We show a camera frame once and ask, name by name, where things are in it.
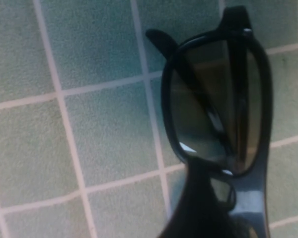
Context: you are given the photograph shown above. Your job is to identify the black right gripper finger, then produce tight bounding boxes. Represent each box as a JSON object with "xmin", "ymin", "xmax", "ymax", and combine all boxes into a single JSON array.
[{"xmin": 155, "ymin": 158, "xmax": 249, "ymax": 238}]

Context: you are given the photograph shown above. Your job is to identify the green checked tablecloth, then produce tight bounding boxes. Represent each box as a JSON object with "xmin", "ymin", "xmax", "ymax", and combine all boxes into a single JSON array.
[{"xmin": 0, "ymin": 0, "xmax": 298, "ymax": 238}]

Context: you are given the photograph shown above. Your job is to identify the black framed glasses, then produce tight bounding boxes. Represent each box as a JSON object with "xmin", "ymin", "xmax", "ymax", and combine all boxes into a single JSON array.
[{"xmin": 145, "ymin": 6, "xmax": 273, "ymax": 238}]

